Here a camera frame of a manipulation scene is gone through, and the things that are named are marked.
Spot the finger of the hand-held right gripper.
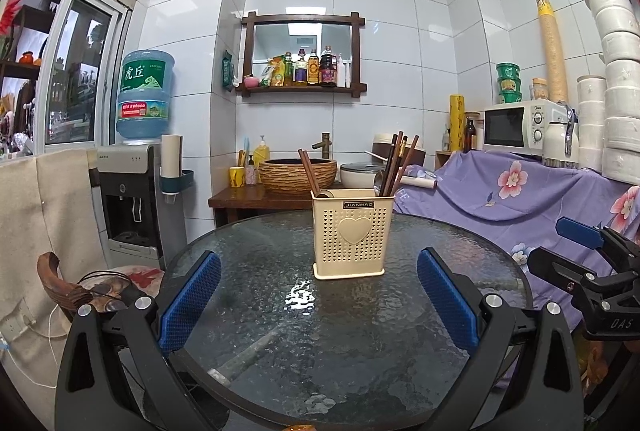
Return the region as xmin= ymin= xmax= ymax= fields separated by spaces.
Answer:
xmin=556 ymin=217 xmax=640 ymax=270
xmin=528 ymin=247 xmax=602 ymax=308

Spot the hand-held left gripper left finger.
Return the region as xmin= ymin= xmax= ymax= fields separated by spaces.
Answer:
xmin=55 ymin=250 xmax=222 ymax=431

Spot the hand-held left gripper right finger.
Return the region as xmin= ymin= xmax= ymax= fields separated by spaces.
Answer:
xmin=416 ymin=247 xmax=585 ymax=431

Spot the cream plastic utensil holder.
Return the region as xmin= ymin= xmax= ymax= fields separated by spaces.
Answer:
xmin=311 ymin=188 xmax=397 ymax=281

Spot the plain black chopstick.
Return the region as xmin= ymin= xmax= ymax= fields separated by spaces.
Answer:
xmin=388 ymin=131 xmax=404 ymax=197

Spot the floral seat cushion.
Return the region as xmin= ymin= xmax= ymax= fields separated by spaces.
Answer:
xmin=75 ymin=265 xmax=166 ymax=312

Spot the purple floral cloth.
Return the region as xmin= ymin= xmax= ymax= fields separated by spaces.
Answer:
xmin=392 ymin=150 xmax=640 ymax=327

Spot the dark wooden counter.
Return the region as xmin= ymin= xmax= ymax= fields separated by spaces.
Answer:
xmin=208 ymin=184 xmax=346 ymax=227

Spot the teal plastic holder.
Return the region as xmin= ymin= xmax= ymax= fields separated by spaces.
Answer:
xmin=162 ymin=170 xmax=195 ymax=204

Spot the white paper roll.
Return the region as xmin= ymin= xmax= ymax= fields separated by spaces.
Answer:
xmin=400 ymin=175 xmax=438 ymax=191

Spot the grey water dispenser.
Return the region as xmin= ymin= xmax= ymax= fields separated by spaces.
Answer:
xmin=96 ymin=144 xmax=188 ymax=272

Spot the white microwave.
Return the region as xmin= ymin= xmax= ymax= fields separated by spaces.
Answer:
xmin=482 ymin=98 xmax=566 ymax=157

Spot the stack of white paper bowls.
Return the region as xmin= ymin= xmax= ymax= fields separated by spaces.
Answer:
xmin=575 ymin=0 xmax=640 ymax=187

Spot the wooden chair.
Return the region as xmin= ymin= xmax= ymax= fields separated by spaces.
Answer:
xmin=37 ymin=252 xmax=93 ymax=309

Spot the white cup dispenser tube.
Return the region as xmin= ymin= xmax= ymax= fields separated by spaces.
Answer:
xmin=161 ymin=134 xmax=182 ymax=192

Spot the woven basin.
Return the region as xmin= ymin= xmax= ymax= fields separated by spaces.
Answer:
xmin=258 ymin=158 xmax=338 ymax=196

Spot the white pot with lid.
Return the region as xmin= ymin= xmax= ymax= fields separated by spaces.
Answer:
xmin=340 ymin=162 xmax=386 ymax=189

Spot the yellow soap dispenser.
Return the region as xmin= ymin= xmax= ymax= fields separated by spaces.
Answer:
xmin=252 ymin=135 xmax=271 ymax=169

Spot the yellow roll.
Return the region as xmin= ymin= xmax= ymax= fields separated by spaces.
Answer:
xmin=448 ymin=94 xmax=467 ymax=153

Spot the white and brown rice cooker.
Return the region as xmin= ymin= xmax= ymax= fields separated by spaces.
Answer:
xmin=371 ymin=134 xmax=426 ymax=167

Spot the beige cloth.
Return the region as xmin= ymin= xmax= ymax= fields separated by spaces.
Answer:
xmin=0 ymin=148 xmax=108 ymax=412

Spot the tall stack of paper cups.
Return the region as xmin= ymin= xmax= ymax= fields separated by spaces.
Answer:
xmin=536 ymin=0 xmax=570 ymax=104

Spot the bronze faucet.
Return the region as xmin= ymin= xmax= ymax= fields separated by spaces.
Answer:
xmin=311 ymin=132 xmax=332 ymax=160

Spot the blue water jug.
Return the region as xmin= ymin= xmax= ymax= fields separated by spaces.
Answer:
xmin=116 ymin=50 xmax=176 ymax=145

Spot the green hanging packet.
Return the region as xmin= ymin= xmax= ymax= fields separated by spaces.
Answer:
xmin=222 ymin=50 xmax=236 ymax=92

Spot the yellow seasoning packet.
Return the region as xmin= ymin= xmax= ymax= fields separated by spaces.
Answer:
xmin=259 ymin=58 xmax=281 ymax=88

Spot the wooden mirror shelf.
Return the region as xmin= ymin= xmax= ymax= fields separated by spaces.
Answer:
xmin=235 ymin=11 xmax=368 ymax=101

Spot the purple label bottle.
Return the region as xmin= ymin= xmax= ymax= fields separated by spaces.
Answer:
xmin=293 ymin=48 xmax=308 ymax=86

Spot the dark sauce bottle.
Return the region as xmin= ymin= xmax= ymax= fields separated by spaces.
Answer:
xmin=319 ymin=45 xmax=337 ymax=87

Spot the sliding window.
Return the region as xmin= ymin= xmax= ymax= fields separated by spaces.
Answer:
xmin=0 ymin=0 xmax=136 ymax=157

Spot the red artificial flower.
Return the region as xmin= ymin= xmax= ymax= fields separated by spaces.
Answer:
xmin=0 ymin=0 xmax=25 ymax=34

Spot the black cable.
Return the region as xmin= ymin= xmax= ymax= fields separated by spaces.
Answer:
xmin=77 ymin=270 xmax=151 ymax=312

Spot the white kettle with steel handle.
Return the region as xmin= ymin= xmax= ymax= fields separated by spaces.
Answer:
xmin=541 ymin=104 xmax=581 ymax=169

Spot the white cable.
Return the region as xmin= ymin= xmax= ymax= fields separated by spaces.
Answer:
xmin=0 ymin=306 xmax=66 ymax=389

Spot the white wall socket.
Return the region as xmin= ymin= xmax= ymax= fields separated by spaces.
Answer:
xmin=0 ymin=311 xmax=36 ymax=347

